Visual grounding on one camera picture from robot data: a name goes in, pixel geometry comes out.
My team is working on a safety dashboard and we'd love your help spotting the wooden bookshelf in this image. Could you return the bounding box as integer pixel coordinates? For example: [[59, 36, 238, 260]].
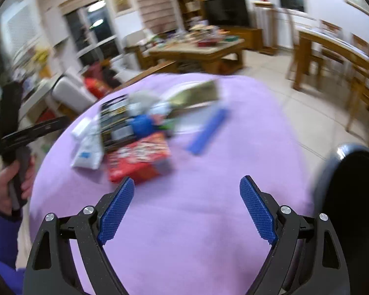
[[174, 0, 206, 23]]

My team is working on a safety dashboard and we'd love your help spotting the wooden radiator cover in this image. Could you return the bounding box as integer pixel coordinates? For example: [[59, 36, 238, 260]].
[[255, 1, 279, 56]]

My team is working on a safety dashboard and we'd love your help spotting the blue plastic strip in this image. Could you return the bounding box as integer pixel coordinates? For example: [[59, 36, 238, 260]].
[[187, 106, 227, 155]]

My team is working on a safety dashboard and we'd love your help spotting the white packet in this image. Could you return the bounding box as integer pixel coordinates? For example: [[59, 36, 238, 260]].
[[71, 135, 104, 170], [71, 117, 94, 139]]

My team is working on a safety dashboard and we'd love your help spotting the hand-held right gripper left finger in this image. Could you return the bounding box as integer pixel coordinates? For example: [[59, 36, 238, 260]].
[[22, 177, 136, 295]]

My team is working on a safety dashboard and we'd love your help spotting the black printed packet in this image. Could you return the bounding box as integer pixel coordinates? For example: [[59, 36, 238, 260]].
[[99, 95, 135, 153]]

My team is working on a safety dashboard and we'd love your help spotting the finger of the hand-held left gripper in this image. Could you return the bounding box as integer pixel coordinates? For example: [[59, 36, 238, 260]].
[[0, 116, 71, 157]]

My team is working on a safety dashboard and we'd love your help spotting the person's left hand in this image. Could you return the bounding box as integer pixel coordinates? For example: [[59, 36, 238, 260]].
[[0, 156, 36, 216]]

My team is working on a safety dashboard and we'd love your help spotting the wooden television cabinet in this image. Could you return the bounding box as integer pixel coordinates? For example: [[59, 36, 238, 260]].
[[217, 26, 264, 51]]

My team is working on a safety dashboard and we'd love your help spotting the white crumpled paper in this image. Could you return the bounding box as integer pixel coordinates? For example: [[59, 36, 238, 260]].
[[128, 91, 170, 120]]

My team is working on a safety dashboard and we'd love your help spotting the wooden dining chair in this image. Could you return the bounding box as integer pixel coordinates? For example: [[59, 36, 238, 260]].
[[318, 20, 342, 39], [284, 8, 323, 81], [351, 34, 369, 56], [346, 38, 369, 148]]

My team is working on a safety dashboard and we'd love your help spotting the framed flower picture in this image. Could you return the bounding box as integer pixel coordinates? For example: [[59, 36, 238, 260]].
[[111, 0, 133, 15]]

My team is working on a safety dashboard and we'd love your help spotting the small blue object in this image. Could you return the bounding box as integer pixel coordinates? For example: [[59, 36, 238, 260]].
[[132, 114, 155, 137]]

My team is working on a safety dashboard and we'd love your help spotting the purple cloth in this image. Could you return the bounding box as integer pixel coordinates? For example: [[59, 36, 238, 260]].
[[29, 73, 323, 295]]

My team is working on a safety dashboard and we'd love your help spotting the clutter pile on coffee table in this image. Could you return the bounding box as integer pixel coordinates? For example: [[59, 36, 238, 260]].
[[151, 21, 237, 47]]

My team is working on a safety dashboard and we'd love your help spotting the black television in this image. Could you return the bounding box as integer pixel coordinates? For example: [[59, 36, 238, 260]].
[[203, 0, 251, 29]]

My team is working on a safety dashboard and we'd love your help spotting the red snack box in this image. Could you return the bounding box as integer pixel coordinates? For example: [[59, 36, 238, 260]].
[[106, 132, 174, 184]]

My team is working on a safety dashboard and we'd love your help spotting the striped window blind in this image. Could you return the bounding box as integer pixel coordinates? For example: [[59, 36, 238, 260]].
[[131, 0, 178, 33]]

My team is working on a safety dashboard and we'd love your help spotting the glass balcony door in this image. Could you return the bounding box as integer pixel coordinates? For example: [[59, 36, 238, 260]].
[[60, 0, 121, 68]]

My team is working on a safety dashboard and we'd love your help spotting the white sofa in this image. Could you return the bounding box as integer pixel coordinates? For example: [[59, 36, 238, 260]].
[[52, 75, 95, 112]]

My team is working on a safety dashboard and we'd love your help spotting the black trash bin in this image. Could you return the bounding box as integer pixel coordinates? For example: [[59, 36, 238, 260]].
[[312, 143, 369, 295]]

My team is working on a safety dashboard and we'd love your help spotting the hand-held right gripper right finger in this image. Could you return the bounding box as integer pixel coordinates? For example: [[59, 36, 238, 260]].
[[239, 175, 351, 295]]

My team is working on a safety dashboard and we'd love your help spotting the wooden coffee table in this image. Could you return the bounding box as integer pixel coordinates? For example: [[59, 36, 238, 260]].
[[148, 38, 245, 75]]

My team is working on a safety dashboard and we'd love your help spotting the wooden dining table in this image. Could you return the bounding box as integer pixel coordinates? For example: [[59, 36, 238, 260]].
[[293, 26, 369, 91]]

